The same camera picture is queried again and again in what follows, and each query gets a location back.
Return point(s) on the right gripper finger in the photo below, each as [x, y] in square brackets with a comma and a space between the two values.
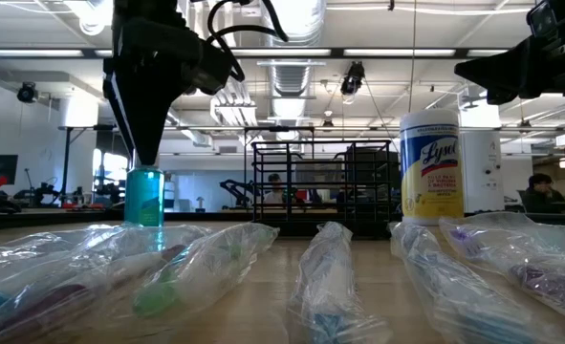
[506, 57]
[506, 79]

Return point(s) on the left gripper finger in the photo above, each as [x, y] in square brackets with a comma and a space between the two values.
[167, 105]
[134, 110]

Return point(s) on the teal mouthwash bottle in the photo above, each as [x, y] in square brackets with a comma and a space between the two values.
[143, 196]

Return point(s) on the green toothbrush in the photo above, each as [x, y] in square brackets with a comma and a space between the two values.
[158, 298]

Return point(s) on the purple toothbrush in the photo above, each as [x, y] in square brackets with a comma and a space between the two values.
[48, 306]
[545, 282]

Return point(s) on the black background robot arm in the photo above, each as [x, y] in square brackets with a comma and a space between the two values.
[234, 187]

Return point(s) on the white round column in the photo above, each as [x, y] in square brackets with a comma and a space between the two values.
[483, 167]

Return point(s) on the black ceiling spotlight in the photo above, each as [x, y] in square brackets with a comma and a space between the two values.
[354, 76]
[26, 93]

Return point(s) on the Lysol wipes canister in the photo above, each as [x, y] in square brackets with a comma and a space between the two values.
[430, 167]

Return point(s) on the person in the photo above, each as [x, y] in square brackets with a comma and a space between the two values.
[542, 196]
[275, 193]

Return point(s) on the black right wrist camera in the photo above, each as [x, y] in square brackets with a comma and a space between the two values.
[542, 19]

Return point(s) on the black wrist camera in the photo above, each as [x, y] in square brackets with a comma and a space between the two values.
[212, 69]
[542, 19]

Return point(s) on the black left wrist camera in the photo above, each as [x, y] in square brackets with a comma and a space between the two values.
[212, 69]

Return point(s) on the black metal stand frame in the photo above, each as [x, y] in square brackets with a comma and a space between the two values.
[66, 162]

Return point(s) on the black ceiling light rail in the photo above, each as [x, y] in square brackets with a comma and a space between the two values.
[337, 52]

